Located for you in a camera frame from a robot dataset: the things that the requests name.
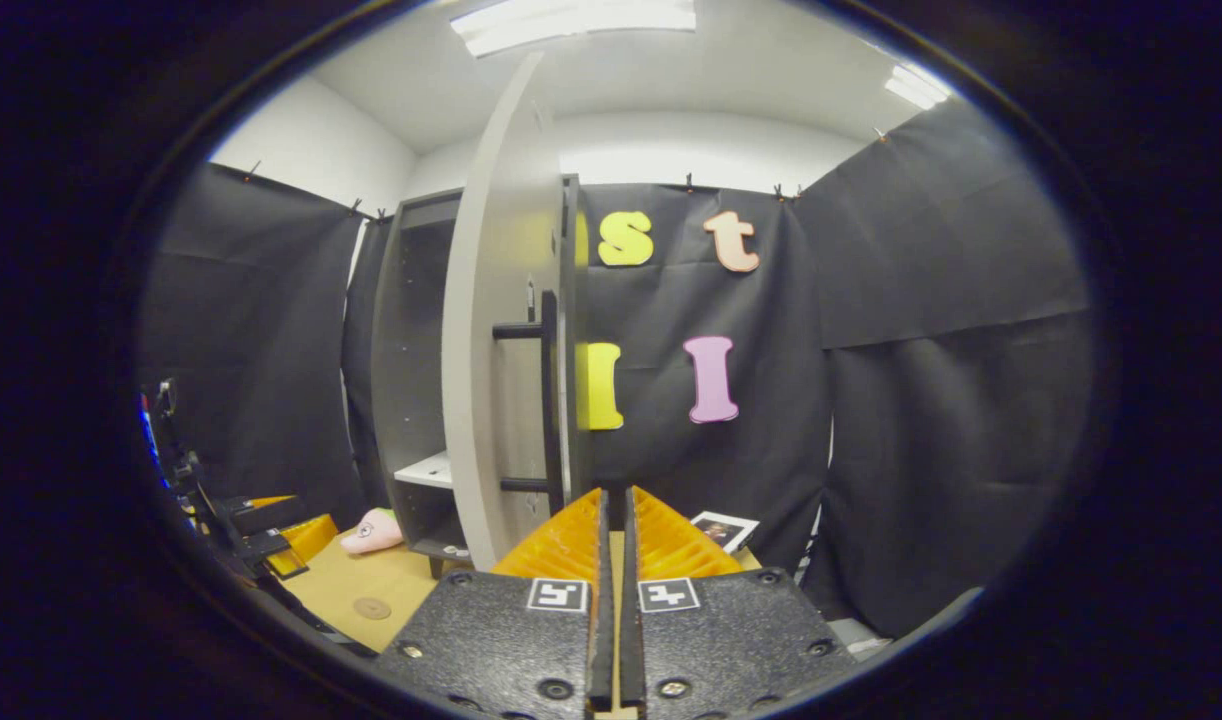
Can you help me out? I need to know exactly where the long ceiling light panel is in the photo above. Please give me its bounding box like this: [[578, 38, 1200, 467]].
[[451, 0, 697, 58]]

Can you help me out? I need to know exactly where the small ceiling light panel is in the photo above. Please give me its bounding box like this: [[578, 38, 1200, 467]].
[[884, 65, 952, 111]]

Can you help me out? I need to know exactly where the black backdrop cloth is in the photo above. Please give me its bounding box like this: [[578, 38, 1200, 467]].
[[141, 95, 1092, 641]]

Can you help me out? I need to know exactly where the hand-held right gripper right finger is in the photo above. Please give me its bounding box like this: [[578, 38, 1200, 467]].
[[619, 487, 857, 720]]

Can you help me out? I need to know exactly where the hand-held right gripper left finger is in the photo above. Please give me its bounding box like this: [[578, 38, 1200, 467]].
[[376, 487, 614, 720]]

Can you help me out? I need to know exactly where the white cabinet shelf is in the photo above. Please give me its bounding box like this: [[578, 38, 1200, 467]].
[[394, 450, 454, 491]]

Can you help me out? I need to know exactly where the black door handle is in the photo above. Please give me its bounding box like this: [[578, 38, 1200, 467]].
[[491, 290, 562, 498]]

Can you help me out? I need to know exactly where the dark grey cabinet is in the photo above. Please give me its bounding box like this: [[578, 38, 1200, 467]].
[[371, 188, 472, 581]]

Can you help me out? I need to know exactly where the pink plush toy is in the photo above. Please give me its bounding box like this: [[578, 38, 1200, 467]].
[[340, 507, 406, 556]]

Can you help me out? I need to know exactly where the grey cabinet door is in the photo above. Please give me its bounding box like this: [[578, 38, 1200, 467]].
[[441, 52, 584, 573]]

